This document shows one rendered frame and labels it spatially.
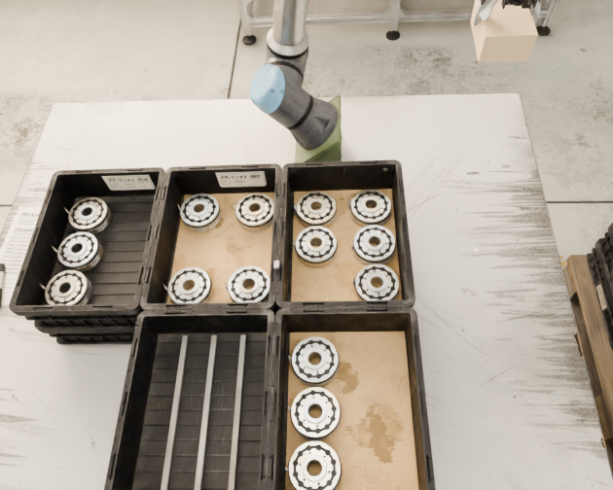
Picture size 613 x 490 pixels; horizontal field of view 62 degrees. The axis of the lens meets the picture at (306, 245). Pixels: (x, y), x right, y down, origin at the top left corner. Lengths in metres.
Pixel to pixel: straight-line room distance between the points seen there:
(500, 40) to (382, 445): 0.96
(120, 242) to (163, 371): 0.38
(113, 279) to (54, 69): 2.25
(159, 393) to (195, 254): 0.35
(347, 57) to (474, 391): 2.17
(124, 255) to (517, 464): 1.05
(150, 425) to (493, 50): 1.17
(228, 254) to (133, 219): 0.29
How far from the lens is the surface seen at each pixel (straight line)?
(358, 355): 1.17
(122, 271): 1.37
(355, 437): 1.12
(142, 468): 1.19
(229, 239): 1.33
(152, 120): 1.86
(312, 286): 1.23
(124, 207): 1.48
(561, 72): 3.15
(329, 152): 1.49
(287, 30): 1.44
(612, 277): 2.08
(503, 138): 1.74
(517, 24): 1.42
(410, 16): 3.11
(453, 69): 3.02
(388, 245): 1.25
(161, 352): 1.24
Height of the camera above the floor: 1.94
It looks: 59 degrees down
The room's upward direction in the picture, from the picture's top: 7 degrees counter-clockwise
